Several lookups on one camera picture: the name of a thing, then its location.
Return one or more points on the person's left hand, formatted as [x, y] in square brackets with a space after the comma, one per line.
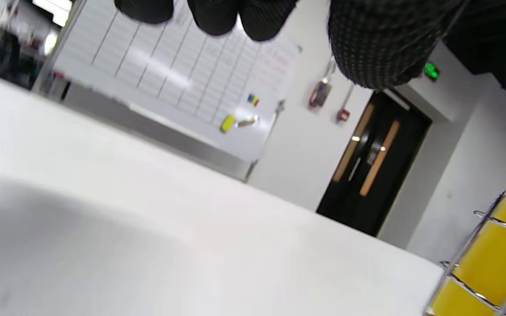
[375, 44]

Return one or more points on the yellow squeeze seasoning bottle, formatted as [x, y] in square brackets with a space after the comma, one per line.
[494, 259]

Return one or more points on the green exit sign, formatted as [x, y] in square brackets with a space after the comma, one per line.
[431, 71]

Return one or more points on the red fire call point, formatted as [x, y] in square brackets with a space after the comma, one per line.
[343, 115]

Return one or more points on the blue and yellow magnet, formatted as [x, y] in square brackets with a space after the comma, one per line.
[253, 99]

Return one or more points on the colourful pen on whiteboard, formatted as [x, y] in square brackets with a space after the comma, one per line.
[247, 122]

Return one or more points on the yellow whiteboard eraser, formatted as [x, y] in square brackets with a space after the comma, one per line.
[228, 123]

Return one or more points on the white whiteboard on stand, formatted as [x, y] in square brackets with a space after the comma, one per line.
[169, 66]

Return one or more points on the ceiling light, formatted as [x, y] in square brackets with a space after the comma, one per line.
[55, 8]

